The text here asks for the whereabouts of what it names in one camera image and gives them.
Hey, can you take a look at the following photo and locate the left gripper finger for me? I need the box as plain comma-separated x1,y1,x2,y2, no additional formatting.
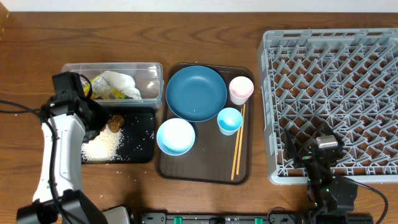
91,102,109,131
83,129,100,143

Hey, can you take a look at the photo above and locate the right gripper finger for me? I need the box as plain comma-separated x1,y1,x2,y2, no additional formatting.
323,123,344,146
284,129,296,159

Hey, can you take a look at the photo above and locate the brown textured food piece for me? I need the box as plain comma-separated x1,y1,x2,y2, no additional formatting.
108,114,124,133

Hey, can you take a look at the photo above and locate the yellow green snack wrapper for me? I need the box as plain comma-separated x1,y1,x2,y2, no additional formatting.
83,75,126,100

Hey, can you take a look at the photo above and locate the light blue rice bowl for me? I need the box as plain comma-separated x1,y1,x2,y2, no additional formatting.
156,118,195,156

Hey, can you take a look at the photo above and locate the white napkin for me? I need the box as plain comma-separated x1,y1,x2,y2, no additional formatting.
101,71,142,100

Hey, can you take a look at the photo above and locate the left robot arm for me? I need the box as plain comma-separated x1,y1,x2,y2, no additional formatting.
16,92,131,223

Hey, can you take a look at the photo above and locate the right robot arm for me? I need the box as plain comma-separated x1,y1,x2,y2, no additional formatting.
284,124,358,223

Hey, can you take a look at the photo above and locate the grey dishwasher rack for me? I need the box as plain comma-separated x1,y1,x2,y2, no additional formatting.
257,28,397,185

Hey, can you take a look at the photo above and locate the white rice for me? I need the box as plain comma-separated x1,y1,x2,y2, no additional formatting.
80,114,155,164

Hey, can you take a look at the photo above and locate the black tray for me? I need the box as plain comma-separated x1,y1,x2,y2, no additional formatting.
80,106,156,165

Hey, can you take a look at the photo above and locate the wooden chopstick right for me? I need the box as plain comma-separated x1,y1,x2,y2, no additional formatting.
236,104,246,175

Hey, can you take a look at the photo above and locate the wooden chopstick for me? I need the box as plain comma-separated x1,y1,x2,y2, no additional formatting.
231,122,243,180
236,104,246,175

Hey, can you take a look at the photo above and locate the clear plastic bin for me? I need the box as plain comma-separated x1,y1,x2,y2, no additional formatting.
62,62,164,109

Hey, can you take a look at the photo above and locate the wooden chopstick left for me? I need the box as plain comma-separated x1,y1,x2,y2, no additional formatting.
231,122,243,180

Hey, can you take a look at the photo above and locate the light blue cup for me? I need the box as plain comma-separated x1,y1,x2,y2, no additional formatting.
217,108,243,136

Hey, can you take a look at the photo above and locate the pink cup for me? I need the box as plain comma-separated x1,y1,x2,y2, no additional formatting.
229,76,254,105

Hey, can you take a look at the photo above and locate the brown serving tray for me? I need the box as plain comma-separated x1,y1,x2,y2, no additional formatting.
156,63,254,185

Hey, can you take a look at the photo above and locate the dark blue plate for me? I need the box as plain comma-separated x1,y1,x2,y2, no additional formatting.
165,65,227,122

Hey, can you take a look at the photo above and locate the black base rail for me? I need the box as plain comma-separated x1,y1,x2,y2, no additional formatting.
135,211,374,224

